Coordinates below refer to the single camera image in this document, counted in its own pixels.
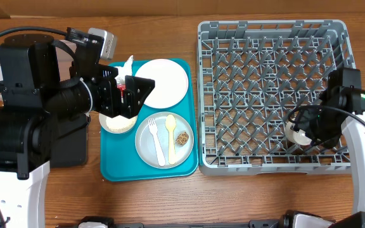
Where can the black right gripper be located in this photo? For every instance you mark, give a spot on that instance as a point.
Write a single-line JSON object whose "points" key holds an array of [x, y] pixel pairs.
{"points": [[328, 141]]}

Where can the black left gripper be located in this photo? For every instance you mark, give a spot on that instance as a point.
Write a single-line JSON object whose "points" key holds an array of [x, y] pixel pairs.
{"points": [[111, 107]]}

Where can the white ceramic mug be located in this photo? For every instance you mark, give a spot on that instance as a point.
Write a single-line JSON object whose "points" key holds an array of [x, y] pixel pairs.
{"points": [[297, 137]]}

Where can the pale pink plastic fork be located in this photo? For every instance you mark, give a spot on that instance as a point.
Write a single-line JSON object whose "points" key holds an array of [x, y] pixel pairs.
{"points": [[154, 131]]}

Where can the yellow plastic spoon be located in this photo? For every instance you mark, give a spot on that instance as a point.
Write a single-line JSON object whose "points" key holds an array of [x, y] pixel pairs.
{"points": [[170, 124]]}

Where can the grey round plate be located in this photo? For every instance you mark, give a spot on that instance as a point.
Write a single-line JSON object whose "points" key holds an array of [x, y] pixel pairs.
{"points": [[145, 146]]}

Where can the brown food scrap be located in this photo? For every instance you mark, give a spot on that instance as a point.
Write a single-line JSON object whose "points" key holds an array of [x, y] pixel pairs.
{"points": [[182, 138]]}

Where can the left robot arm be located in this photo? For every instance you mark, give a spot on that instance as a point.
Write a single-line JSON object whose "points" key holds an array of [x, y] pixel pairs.
{"points": [[28, 134]]}

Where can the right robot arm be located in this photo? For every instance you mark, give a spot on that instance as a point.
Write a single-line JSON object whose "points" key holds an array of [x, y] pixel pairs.
{"points": [[345, 94]]}

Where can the clear plastic waste bin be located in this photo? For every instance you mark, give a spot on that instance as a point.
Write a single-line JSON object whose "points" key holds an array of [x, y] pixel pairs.
{"points": [[32, 67]]}

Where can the grey plastic dishwasher rack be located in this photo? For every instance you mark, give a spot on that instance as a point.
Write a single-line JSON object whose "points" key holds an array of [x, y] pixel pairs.
{"points": [[251, 74]]}

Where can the black waste bin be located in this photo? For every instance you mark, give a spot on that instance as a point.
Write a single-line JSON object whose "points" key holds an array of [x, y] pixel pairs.
{"points": [[70, 148]]}

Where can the red snack wrapper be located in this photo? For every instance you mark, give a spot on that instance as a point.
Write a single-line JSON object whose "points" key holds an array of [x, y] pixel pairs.
{"points": [[121, 88]]}

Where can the crumpled white paper napkin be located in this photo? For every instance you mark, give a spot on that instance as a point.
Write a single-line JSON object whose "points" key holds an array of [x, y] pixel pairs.
{"points": [[125, 70]]}

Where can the large white round plate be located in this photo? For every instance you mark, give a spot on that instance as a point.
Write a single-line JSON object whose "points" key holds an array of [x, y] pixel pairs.
{"points": [[171, 82]]}

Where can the grey bowl of rice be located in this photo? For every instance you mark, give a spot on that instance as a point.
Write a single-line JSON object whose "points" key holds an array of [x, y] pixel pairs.
{"points": [[118, 124]]}

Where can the teal plastic serving tray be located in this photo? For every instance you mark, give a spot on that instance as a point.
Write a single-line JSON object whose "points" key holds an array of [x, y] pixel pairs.
{"points": [[119, 158]]}

